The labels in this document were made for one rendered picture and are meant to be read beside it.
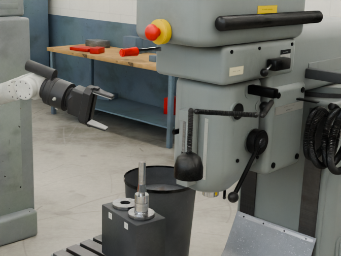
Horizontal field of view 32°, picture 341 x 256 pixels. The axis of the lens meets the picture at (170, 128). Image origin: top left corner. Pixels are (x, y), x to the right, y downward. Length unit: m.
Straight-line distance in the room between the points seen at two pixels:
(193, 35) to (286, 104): 0.45
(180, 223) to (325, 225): 1.83
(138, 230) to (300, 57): 0.75
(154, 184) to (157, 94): 3.72
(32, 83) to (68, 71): 7.19
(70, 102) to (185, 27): 0.53
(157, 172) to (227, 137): 2.48
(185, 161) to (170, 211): 2.25
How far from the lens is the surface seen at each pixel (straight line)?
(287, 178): 2.05
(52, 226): 4.70
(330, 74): 1.80
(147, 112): 7.25
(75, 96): 1.80
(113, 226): 2.10
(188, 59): 1.56
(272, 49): 1.65
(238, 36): 1.50
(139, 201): 2.01
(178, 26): 1.45
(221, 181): 1.64
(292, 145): 1.84
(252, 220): 2.16
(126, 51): 1.53
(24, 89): 1.84
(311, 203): 2.02
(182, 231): 3.80
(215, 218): 4.86
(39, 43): 9.05
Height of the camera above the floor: 1.91
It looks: 15 degrees down
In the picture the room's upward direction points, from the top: 2 degrees clockwise
